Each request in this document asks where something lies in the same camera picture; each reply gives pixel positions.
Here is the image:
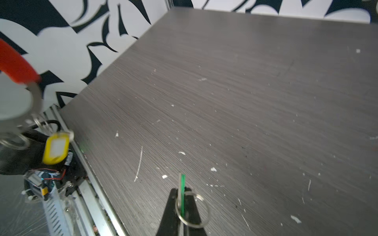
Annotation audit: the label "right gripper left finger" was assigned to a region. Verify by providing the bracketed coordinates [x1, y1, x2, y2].
[156, 188, 179, 236]

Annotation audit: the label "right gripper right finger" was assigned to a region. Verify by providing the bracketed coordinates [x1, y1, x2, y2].
[184, 194, 207, 236]

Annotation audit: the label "green key tag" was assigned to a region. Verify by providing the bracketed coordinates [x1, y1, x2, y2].
[174, 173, 211, 229]

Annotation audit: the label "yellow tagged key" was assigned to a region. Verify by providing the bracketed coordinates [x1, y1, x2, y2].
[42, 130, 74, 165]

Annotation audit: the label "aluminium front rail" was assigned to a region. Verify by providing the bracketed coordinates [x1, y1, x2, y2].
[44, 106, 128, 236]

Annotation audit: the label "white slotted cable duct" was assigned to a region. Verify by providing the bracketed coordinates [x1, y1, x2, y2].
[42, 186, 74, 236]

